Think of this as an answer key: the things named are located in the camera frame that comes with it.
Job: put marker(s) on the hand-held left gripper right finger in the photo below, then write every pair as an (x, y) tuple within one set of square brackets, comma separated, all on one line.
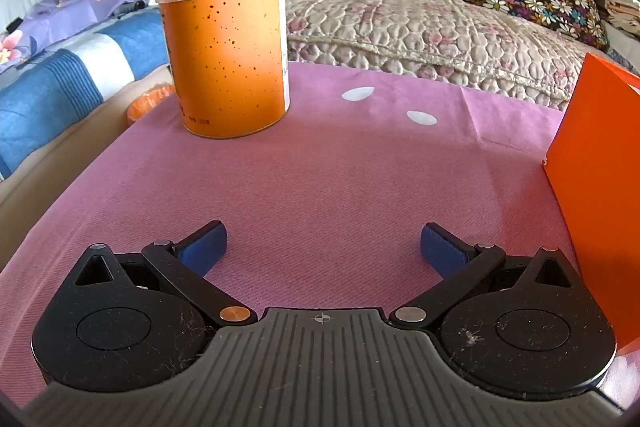
[(442, 252)]

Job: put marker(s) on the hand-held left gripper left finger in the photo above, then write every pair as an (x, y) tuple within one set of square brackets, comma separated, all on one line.
[(202, 249)]

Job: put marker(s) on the orange cardboard box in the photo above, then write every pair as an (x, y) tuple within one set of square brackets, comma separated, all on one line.
[(600, 187)]

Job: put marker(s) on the pink floral tablecloth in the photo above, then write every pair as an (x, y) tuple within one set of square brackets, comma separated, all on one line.
[(320, 187)]

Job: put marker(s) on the orange plastic stool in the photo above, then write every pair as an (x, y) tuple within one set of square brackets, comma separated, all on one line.
[(147, 103)]

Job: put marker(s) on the orange speckled canister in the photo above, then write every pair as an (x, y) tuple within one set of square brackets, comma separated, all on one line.
[(227, 62)]

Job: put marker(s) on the blue striped blanket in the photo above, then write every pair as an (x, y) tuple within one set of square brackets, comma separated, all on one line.
[(55, 92)]

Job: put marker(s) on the beige quilted sofa cover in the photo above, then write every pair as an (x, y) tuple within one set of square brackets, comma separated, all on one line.
[(400, 32)]

